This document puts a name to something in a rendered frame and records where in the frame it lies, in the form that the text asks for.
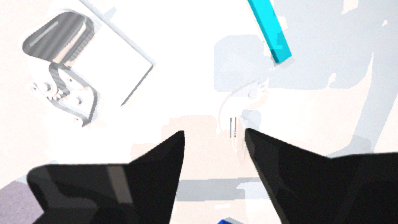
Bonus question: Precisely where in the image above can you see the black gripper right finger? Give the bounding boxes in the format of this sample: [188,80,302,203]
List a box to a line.
[245,128,398,224]

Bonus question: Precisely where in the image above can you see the cyan long bar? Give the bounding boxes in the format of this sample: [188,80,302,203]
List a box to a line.
[248,0,292,63]

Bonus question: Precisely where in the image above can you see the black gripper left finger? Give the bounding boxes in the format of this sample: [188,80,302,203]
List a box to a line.
[26,130,185,224]

